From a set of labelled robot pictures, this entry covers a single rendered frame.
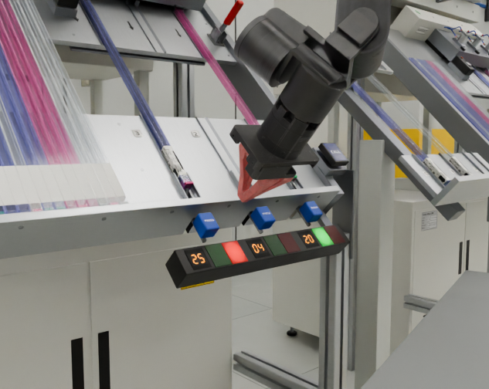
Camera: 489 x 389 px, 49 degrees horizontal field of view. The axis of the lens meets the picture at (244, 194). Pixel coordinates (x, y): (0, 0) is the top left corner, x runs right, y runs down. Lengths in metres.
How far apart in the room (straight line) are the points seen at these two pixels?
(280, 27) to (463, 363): 0.40
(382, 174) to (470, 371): 0.73
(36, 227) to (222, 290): 0.65
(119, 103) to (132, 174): 2.16
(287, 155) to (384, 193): 0.65
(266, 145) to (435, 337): 0.28
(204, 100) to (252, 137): 2.60
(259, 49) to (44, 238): 0.33
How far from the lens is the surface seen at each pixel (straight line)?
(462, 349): 0.62
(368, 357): 1.34
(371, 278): 1.27
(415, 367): 0.56
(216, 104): 3.27
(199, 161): 0.85
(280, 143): 0.61
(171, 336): 1.18
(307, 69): 0.58
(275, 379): 1.21
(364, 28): 0.58
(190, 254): 0.72
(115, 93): 2.91
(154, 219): 0.73
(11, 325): 1.01
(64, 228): 0.67
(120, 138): 0.82
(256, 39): 0.60
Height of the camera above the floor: 0.82
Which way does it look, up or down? 6 degrees down
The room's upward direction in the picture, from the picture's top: straight up
